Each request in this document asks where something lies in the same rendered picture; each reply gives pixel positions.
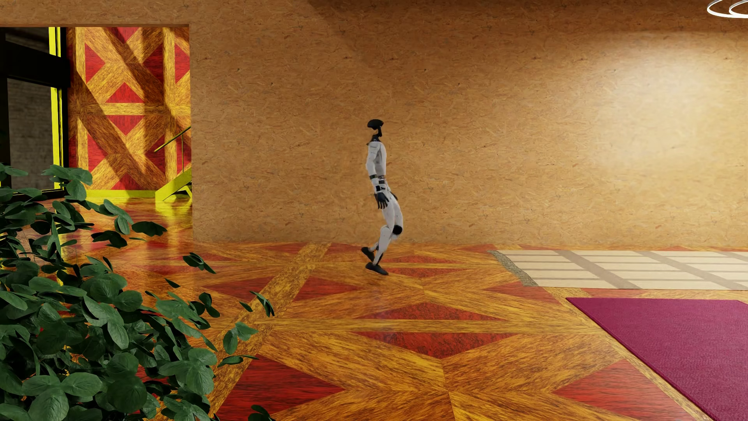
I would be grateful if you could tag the yellow staircase with railing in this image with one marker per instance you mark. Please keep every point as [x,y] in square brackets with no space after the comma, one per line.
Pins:
[177,175]

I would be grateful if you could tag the beige striped rug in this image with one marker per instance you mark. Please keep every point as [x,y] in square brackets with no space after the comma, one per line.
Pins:
[631,270]

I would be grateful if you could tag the yellow black door frame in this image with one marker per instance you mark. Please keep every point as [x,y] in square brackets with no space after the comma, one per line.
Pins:
[55,105]

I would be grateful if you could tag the green leafy plant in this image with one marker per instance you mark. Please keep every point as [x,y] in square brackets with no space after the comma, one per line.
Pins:
[76,327]

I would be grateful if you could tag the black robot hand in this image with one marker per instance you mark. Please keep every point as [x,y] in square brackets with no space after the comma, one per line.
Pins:
[381,199]

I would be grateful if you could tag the white humanoid robot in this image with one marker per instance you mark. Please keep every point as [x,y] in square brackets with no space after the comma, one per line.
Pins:
[377,163]

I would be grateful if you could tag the magenta carpet rug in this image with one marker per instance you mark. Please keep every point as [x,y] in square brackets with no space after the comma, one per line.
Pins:
[683,339]

